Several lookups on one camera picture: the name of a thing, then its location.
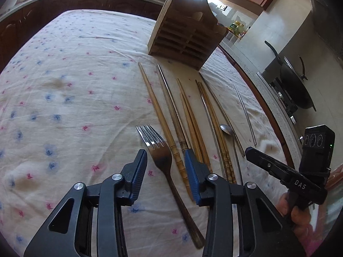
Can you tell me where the steel spoon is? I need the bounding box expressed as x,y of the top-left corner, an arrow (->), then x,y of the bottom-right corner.
220,124 -> 244,185

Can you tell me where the dark metal-tipped chopstick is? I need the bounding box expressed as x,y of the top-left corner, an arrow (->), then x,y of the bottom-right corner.
156,63 -> 191,152

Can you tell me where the steel fork with dark handle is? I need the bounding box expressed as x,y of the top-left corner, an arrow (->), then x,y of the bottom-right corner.
136,125 -> 205,249

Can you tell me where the short bamboo chopstick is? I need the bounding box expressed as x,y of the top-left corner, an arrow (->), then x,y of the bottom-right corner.
177,79 -> 212,172
180,93 -> 203,163

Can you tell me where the steel chopstick long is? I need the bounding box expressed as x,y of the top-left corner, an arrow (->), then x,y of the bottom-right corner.
199,73 -> 245,158

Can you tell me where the person's right hand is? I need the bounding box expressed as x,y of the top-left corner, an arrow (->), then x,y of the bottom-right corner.
276,193 -> 313,249

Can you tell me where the gas stove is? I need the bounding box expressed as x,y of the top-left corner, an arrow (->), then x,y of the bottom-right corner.
256,72 -> 303,148

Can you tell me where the floral white tablecloth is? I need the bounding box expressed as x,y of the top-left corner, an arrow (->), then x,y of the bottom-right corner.
1,10 -> 286,255

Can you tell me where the cooking oil bottle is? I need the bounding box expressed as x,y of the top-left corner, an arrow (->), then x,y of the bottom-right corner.
229,20 -> 244,36

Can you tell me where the wooden utensil holder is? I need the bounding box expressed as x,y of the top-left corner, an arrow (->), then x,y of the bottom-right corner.
147,0 -> 229,71

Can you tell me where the white red rice cooker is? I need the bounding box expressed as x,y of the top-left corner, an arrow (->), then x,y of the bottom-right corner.
0,0 -> 17,15

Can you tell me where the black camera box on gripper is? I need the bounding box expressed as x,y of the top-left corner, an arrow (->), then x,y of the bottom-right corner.
299,125 -> 335,187

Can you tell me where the black wok with handle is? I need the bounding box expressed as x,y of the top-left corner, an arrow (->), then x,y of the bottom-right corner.
264,41 -> 316,111

